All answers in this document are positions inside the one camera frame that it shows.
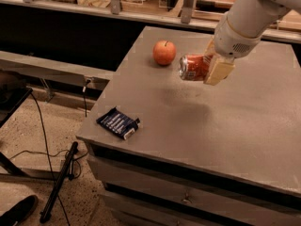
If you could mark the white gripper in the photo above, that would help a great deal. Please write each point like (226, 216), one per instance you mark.
(232, 40)

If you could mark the red coke can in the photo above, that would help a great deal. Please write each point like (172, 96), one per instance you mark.
(193, 68)

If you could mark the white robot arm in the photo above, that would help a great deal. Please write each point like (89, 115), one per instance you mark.
(239, 31)

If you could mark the blue rxbar blueberry wrapper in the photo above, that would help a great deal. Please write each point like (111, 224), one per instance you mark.
(118, 123)

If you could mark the red apple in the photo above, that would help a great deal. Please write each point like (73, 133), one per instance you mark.
(164, 52)

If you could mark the grey drawer cabinet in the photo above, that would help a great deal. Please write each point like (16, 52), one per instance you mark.
(142, 191)

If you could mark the cluttered back shelf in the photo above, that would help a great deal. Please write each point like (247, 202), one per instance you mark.
(198, 14)

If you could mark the black side table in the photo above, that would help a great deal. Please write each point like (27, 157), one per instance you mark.
(7, 110)

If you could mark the black power strip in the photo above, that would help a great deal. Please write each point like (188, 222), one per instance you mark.
(45, 215)

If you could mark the black shoe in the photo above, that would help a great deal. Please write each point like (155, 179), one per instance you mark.
(20, 211)

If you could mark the grey metal bench rail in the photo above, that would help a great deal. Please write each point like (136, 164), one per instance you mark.
(58, 71)

